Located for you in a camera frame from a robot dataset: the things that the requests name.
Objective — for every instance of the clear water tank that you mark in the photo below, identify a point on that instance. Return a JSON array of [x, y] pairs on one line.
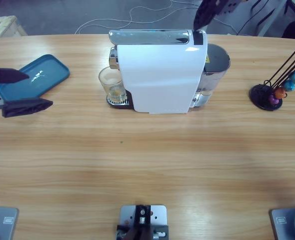
[[216, 60]]

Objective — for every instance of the wooden crate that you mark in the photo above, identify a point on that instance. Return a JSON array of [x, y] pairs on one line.
[[2, 25]]

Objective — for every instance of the white metal frame leg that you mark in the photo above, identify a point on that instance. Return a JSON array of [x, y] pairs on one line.
[[274, 13]]

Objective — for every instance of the grey metal post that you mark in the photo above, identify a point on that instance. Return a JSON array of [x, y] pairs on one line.
[[207, 28]]

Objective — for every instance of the clear glass cup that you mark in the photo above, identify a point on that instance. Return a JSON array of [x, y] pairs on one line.
[[112, 85]]

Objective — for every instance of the purple coffee capsule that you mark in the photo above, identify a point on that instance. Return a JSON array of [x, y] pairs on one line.
[[274, 100]]

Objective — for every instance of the white capsule coffee machine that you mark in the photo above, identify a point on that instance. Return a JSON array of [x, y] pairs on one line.
[[162, 75]]

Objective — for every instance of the orange coffee capsule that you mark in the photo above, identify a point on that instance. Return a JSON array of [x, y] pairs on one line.
[[280, 93]]

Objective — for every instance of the silver coffee machine lever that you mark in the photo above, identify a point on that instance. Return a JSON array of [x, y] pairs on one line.
[[150, 37]]

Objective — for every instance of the metal drip tray grid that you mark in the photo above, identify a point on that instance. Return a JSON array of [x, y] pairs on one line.
[[128, 102]]

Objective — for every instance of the grey mount with dark post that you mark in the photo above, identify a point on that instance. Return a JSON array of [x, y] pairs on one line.
[[142, 217]]

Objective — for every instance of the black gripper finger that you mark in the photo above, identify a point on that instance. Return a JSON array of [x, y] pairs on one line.
[[10, 75], [206, 12], [25, 107]]

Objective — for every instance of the teal plastic tray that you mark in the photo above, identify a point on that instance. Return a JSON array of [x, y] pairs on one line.
[[50, 70]]

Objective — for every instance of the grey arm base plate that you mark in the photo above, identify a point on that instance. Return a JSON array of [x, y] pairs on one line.
[[5, 222], [285, 222]]

